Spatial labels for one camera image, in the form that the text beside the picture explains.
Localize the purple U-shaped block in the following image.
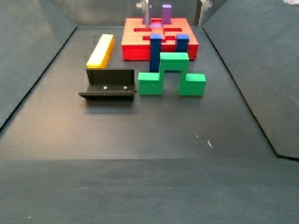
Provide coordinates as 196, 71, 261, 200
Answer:
149, 4, 172, 28

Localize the red slotted board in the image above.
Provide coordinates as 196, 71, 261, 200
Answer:
121, 17, 200, 61

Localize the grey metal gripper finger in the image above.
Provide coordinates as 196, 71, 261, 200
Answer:
136, 0, 150, 26

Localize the black angle bracket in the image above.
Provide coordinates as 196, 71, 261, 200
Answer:
78, 68, 136, 100

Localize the yellow long bar block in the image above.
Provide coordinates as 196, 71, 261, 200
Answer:
86, 34, 114, 68

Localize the blue U-shaped block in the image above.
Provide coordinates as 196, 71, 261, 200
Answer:
149, 33, 189, 73

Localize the green stepped arch block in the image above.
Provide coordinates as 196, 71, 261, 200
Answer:
137, 52, 206, 96

